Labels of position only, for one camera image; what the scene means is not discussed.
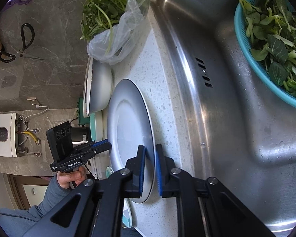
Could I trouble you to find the stainless steel pot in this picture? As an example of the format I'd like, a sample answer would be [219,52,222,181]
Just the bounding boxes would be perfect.
[71,126,92,146]

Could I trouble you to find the dark teal colander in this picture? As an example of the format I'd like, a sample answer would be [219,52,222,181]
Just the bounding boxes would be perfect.
[77,97,90,125]

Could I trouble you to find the large white bowl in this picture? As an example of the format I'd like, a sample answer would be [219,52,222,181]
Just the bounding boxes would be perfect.
[83,57,113,117]

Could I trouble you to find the left forearm grey sleeve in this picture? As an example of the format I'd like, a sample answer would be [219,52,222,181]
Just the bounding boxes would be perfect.
[0,177,72,236]

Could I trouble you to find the teal floral oval plate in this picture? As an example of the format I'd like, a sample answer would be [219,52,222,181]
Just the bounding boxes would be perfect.
[89,111,107,142]

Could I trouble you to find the bok choy leaves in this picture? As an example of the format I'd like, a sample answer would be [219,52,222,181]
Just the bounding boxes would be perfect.
[237,0,296,101]

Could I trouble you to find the yellow gas hose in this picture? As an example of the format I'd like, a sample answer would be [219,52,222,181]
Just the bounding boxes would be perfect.
[21,131,40,146]

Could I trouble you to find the light blue colander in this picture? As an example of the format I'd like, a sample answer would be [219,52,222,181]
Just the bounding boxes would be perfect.
[233,0,296,111]

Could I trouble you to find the black handled scissors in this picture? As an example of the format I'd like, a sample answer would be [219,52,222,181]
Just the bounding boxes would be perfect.
[0,23,45,63]

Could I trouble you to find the stainless steel sink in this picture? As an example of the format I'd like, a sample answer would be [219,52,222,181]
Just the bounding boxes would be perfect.
[151,0,296,236]

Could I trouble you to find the leafy greens in bag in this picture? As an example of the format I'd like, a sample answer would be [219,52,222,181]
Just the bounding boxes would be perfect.
[81,0,128,53]

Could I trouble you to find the clear plastic bag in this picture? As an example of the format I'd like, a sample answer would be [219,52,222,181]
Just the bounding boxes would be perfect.
[87,0,149,65]

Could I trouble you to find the white water heater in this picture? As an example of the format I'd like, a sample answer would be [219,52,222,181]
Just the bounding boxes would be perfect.
[0,113,17,157]

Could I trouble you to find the grey oval plate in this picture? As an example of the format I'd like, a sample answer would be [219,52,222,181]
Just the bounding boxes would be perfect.
[107,79,155,203]

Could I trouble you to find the left hand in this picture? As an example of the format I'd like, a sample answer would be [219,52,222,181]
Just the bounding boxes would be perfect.
[56,166,87,189]

